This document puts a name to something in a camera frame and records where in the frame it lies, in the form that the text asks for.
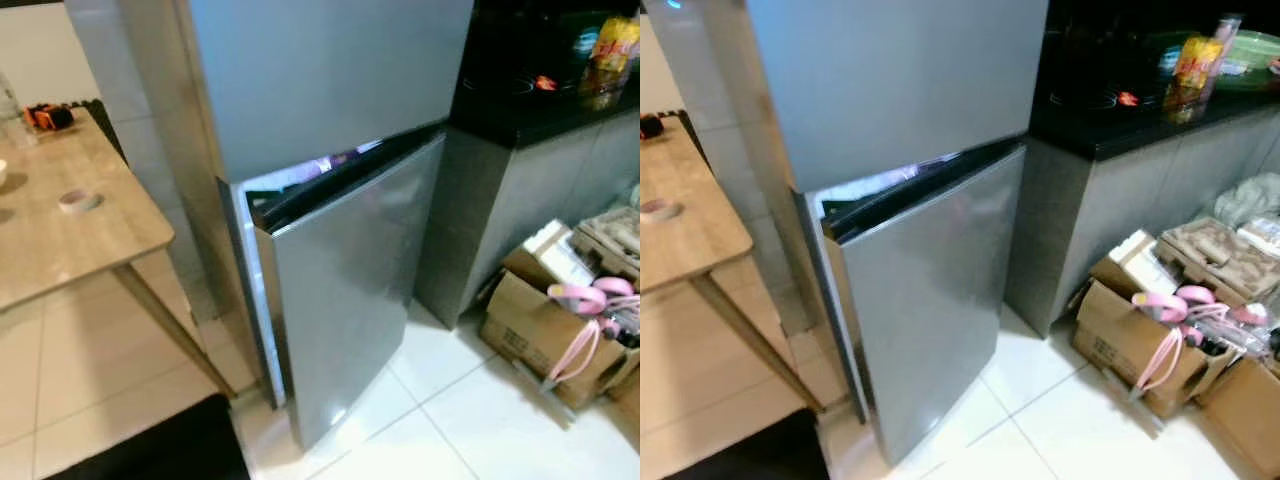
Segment pink plastic hangers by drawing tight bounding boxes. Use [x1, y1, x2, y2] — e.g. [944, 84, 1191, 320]
[1130, 285, 1273, 403]
[540, 277, 641, 393]

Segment light wooden table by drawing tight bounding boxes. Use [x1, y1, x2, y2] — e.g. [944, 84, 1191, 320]
[0, 98, 238, 398]
[640, 113, 826, 413]

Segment yellow snack bag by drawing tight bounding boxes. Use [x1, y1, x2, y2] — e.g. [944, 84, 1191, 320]
[1170, 35, 1226, 109]
[583, 15, 641, 96]

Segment large cardboard box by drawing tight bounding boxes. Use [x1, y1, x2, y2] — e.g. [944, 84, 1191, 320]
[1072, 278, 1238, 421]
[480, 268, 641, 411]

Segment white topped cardboard box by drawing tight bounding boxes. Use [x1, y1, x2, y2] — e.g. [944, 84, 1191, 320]
[1090, 230, 1188, 299]
[500, 220, 598, 291]

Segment small cardboard box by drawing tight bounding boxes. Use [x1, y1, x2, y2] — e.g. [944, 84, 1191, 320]
[1195, 352, 1280, 453]
[603, 360, 641, 426]

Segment grey egg carton tray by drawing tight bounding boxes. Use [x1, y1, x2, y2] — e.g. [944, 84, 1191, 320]
[1155, 217, 1280, 303]
[568, 205, 641, 283]

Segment green bowl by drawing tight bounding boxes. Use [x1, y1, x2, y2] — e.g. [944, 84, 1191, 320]
[1220, 30, 1280, 91]

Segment grey kitchen counter cabinet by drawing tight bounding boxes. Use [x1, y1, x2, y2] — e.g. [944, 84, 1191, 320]
[1005, 0, 1280, 339]
[413, 0, 641, 333]

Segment crumpled clear plastic bag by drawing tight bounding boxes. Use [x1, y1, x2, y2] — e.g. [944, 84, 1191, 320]
[1213, 172, 1280, 229]

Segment black floor mat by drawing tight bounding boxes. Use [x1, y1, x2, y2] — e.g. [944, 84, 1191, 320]
[45, 393, 251, 480]
[660, 408, 831, 480]

